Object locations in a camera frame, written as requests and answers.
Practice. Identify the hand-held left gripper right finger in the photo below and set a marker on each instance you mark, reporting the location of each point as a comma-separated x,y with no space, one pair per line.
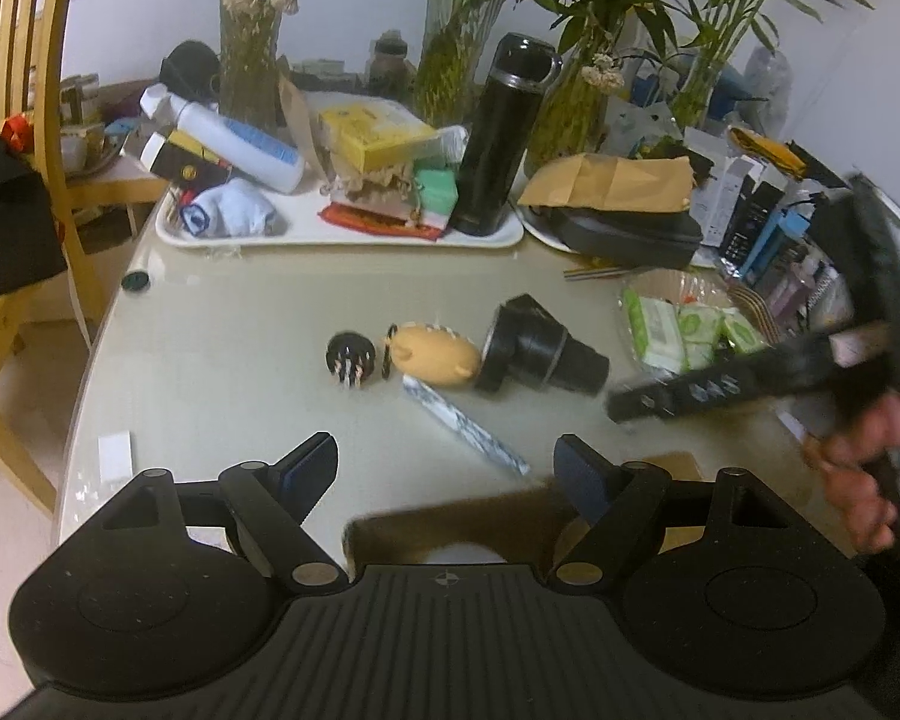
577,474

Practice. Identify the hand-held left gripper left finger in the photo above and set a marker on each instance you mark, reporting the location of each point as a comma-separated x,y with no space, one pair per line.
311,466

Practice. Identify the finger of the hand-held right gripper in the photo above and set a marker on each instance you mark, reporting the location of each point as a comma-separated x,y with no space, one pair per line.
645,401

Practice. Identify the black camera lens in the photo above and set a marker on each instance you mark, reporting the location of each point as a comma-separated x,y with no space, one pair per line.
540,352

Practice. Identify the cardboard box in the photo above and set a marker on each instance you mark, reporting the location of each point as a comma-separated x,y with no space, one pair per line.
420,532

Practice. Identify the yellow bear toy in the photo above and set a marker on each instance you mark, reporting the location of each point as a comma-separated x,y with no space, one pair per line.
431,356

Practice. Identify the person's right hand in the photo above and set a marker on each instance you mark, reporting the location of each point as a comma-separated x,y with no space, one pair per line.
859,495

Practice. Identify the green white wipes pack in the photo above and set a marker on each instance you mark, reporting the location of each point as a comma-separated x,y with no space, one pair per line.
652,330
701,334
742,334

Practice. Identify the pink bottles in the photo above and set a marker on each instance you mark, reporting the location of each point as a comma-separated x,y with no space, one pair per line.
802,292

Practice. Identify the blue carton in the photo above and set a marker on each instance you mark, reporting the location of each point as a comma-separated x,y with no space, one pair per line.
776,244

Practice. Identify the silver foil packet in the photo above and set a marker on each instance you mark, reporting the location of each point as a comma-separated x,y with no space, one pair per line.
465,427

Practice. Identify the black carton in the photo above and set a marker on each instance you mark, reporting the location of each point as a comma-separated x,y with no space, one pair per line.
746,229

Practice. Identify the brown chopsticks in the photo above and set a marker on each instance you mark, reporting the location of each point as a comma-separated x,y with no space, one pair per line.
592,271

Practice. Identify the black case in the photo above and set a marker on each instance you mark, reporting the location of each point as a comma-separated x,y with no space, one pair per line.
622,238

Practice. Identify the yellow black pouch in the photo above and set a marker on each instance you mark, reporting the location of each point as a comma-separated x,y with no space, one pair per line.
765,151

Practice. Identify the white carton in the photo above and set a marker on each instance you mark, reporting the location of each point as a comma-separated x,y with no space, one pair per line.
727,195

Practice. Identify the small white card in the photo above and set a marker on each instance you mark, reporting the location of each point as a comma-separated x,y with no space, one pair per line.
115,456

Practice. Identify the white plate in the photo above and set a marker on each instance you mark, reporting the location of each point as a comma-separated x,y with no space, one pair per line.
529,229

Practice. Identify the brown paper envelope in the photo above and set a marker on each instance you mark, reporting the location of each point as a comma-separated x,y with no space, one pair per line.
607,184

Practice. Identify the clear plastic bag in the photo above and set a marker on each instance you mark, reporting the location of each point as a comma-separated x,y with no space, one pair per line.
766,82

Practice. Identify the white tray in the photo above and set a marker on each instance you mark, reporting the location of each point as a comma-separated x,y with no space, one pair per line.
307,230

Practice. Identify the red packet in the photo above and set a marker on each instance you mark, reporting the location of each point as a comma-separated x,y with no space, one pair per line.
375,225

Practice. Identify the black round cap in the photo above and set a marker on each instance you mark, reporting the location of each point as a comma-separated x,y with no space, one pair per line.
136,283

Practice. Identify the glass vase green bamboo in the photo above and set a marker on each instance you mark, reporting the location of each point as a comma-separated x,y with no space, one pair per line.
570,112
701,82
450,67

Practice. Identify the rolled white blue sock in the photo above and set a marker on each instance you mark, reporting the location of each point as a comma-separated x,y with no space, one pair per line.
232,210

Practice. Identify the white printed plastic bag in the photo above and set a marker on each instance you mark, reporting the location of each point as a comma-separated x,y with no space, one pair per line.
637,127

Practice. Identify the crumpled brown paper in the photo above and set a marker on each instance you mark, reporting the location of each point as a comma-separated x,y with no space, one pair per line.
371,187

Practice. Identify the black thermos bottle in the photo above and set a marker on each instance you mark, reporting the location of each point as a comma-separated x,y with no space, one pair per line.
495,150

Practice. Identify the green box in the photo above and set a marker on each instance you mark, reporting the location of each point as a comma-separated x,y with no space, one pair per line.
436,191

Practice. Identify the small white plastic bag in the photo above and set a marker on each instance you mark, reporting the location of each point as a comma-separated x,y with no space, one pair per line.
450,142

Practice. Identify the black yellow box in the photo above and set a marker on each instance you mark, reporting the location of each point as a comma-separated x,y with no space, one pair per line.
176,161

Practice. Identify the white bottle blue label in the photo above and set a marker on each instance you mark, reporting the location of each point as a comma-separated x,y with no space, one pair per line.
232,139

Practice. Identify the wooden stool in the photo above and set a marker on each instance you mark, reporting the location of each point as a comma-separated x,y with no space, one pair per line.
116,187

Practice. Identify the brown paper bag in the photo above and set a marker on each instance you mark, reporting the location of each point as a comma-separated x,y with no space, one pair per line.
294,116

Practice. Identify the metal bowl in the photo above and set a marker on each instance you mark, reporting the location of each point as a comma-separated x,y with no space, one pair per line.
105,148

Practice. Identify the black cloth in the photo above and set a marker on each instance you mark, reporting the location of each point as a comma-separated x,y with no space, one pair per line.
7,217

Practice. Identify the glass vase dried flowers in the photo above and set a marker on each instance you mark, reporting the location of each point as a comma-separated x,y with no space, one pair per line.
249,67

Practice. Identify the black round object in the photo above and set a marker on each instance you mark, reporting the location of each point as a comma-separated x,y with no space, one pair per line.
187,69

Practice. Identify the dark jar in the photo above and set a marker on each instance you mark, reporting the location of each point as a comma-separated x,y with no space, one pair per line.
390,56

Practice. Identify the wooden chair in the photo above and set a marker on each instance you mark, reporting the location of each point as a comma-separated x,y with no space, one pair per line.
60,127

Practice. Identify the red object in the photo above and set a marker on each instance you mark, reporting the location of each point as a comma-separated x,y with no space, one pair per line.
15,129

